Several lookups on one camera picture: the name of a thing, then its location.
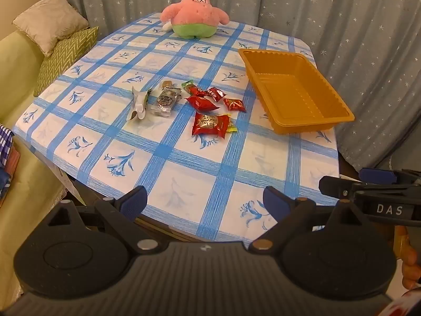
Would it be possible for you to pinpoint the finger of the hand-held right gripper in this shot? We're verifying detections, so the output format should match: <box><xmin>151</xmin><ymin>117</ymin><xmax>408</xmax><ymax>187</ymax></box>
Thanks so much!
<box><xmin>359</xmin><ymin>168</ymin><xmax>421</xmax><ymax>184</ymax></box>
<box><xmin>319</xmin><ymin>175</ymin><xmax>412</xmax><ymax>200</ymax></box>

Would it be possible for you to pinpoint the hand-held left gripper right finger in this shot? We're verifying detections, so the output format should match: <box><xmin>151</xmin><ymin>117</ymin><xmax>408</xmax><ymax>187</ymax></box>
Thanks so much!
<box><xmin>247</xmin><ymin>186</ymin><xmax>372</xmax><ymax>255</ymax></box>

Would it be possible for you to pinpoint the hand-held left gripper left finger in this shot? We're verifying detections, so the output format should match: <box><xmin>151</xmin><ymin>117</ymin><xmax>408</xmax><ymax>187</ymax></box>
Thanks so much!
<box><xmin>43</xmin><ymin>186</ymin><xmax>168</xmax><ymax>255</ymax></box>

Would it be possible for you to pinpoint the white green snack pouch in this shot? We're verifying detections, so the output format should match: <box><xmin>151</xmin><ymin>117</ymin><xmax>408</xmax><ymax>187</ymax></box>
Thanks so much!
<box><xmin>127</xmin><ymin>86</ymin><xmax>152</xmax><ymax>121</ymax></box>

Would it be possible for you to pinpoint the yellow plastic tray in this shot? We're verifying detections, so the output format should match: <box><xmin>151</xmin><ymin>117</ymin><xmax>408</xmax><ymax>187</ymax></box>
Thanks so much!
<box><xmin>238</xmin><ymin>48</ymin><xmax>356</xmax><ymax>135</ymax></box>

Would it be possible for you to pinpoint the large red gold-print packet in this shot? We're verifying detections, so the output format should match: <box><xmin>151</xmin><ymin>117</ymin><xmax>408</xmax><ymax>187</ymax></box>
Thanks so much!
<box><xmin>192</xmin><ymin>111</ymin><xmax>231</xmax><ymax>139</ymax></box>

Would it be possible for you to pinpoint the clear brown snack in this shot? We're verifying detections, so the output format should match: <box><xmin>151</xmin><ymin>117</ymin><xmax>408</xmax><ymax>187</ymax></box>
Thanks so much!
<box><xmin>151</xmin><ymin>86</ymin><xmax>183</xmax><ymax>118</ymax></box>

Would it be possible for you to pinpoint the long red snack packet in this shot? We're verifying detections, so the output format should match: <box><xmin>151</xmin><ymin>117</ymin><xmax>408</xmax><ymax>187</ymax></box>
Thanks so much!
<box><xmin>186</xmin><ymin>95</ymin><xmax>219</xmax><ymax>111</ymax></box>

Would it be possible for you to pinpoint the red cartoon-face candy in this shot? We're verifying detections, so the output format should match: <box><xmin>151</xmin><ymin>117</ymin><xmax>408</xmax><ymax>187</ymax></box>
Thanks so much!
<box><xmin>206</xmin><ymin>87</ymin><xmax>228</xmax><ymax>101</ymax></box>

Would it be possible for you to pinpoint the person's right hand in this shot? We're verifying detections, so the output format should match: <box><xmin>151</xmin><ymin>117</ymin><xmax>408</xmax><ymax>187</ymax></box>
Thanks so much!
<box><xmin>402</xmin><ymin>234</ymin><xmax>421</xmax><ymax>291</ymax></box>

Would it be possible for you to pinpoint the blue checkered tablecloth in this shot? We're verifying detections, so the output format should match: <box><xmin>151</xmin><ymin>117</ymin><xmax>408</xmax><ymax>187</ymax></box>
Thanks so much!
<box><xmin>13</xmin><ymin>11</ymin><xmax>341</xmax><ymax>249</ymax></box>

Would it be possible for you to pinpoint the red white package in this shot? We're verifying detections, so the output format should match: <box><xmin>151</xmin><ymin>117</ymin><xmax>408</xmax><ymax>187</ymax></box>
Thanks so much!
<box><xmin>388</xmin><ymin>286</ymin><xmax>421</xmax><ymax>316</ymax></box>

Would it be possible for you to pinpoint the folded brown cloth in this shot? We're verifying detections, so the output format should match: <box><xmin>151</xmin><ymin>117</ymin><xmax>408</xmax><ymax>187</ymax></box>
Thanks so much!
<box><xmin>5</xmin><ymin>145</ymin><xmax>21</xmax><ymax>176</ymax></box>

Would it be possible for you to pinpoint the blue plaid cloth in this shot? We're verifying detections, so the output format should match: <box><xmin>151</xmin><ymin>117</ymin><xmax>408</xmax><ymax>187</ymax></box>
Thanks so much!
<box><xmin>0</xmin><ymin>123</ymin><xmax>15</xmax><ymax>168</ymax></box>

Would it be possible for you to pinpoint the green zigzag cushion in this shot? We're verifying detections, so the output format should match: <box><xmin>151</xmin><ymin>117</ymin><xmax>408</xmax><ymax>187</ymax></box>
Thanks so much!
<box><xmin>33</xmin><ymin>26</ymin><xmax>100</xmax><ymax>97</ymax></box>

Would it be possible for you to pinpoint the grey star-print curtain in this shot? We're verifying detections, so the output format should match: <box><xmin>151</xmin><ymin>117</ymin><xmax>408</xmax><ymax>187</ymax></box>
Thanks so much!
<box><xmin>33</xmin><ymin>0</ymin><xmax>421</xmax><ymax>178</ymax></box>

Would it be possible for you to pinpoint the pink starfish plush toy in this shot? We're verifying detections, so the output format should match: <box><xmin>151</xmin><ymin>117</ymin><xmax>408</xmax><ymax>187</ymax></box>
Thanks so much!
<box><xmin>160</xmin><ymin>0</ymin><xmax>230</xmax><ymax>39</ymax></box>

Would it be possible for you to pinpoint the beige cushion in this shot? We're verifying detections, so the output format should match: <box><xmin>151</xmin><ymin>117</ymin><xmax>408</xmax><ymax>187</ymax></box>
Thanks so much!
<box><xmin>12</xmin><ymin>0</ymin><xmax>90</xmax><ymax>57</ymax></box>

